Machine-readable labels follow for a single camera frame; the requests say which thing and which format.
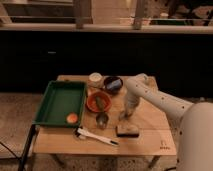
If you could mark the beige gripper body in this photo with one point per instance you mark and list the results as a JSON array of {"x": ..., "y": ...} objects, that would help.
[{"x": 128, "y": 112}]

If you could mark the grey blue towel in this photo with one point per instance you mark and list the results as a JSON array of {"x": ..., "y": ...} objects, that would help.
[{"x": 122, "y": 116}]

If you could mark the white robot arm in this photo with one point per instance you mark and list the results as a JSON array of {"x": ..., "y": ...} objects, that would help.
[{"x": 195, "y": 150}]

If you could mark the dark sponge block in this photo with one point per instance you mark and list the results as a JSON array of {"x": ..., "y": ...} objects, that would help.
[{"x": 127, "y": 130}]

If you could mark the small metal cup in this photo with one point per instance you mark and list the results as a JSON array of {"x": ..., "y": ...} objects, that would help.
[{"x": 102, "y": 120}]

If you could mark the green cucumber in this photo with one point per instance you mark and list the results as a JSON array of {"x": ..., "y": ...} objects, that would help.
[{"x": 99, "y": 104}]

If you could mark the wooden folding table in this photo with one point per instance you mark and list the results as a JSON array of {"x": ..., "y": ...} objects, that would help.
[{"x": 155, "y": 137}]

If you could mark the blue item in bowl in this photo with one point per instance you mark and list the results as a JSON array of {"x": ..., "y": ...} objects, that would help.
[{"x": 114, "y": 85}]

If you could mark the dark bowl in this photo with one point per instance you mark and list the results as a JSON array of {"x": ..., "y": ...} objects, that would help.
[{"x": 110, "y": 79}]

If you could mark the orange bowl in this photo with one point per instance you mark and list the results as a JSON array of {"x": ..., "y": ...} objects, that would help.
[{"x": 91, "y": 101}]

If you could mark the white round container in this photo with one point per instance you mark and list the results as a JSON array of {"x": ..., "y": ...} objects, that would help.
[{"x": 95, "y": 80}]

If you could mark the white dish brush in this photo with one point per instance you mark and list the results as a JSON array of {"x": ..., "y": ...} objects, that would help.
[{"x": 106, "y": 140}]

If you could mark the orange round fruit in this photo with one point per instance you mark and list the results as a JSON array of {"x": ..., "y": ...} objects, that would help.
[{"x": 72, "y": 118}]

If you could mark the green plastic tray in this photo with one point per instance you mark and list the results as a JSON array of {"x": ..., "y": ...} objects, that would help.
[{"x": 60, "y": 99}]

